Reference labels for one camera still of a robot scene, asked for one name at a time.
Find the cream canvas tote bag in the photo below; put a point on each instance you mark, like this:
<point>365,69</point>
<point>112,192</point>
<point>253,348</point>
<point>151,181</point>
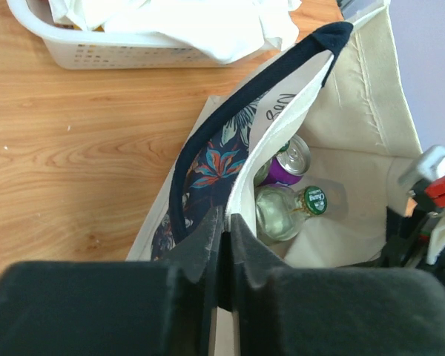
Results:
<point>339,89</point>

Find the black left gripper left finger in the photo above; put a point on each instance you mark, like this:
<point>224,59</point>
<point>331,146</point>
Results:
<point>165,307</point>

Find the clear glass bottle green cap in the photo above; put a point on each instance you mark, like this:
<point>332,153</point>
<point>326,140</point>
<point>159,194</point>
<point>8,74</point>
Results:
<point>281,211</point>

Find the purple soda can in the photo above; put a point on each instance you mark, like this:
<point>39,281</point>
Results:
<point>289,164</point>

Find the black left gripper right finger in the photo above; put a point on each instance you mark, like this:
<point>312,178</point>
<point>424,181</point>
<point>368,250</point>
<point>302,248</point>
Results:
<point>280,310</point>

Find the white plastic basket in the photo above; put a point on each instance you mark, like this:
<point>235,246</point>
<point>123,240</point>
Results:
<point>74,49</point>

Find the white crumpled cloth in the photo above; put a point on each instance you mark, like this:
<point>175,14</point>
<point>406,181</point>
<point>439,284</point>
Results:
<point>226,31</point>

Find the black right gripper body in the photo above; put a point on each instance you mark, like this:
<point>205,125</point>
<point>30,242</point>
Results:
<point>415,239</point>

